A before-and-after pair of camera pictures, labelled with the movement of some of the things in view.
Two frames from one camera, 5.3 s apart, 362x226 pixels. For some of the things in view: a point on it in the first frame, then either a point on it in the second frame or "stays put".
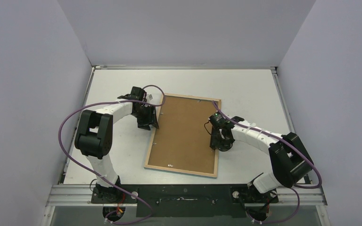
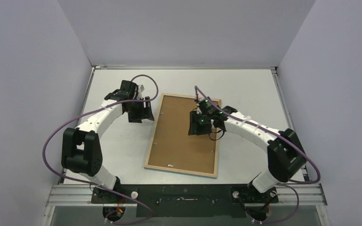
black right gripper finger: [215, 141] -> [199, 125]
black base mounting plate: [183, 200] stays put
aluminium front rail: [83, 195] stays put
